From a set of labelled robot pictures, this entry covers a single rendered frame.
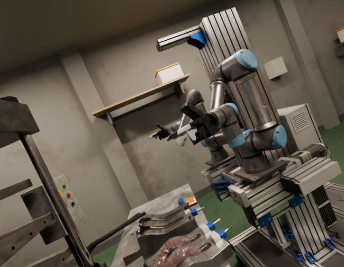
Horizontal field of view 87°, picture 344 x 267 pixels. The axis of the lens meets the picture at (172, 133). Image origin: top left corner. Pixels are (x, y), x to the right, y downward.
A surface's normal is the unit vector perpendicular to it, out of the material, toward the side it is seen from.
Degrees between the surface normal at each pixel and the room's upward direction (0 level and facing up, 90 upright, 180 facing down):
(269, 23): 90
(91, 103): 90
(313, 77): 90
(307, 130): 90
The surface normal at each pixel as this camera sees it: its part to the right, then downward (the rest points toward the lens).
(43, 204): 0.07, 0.03
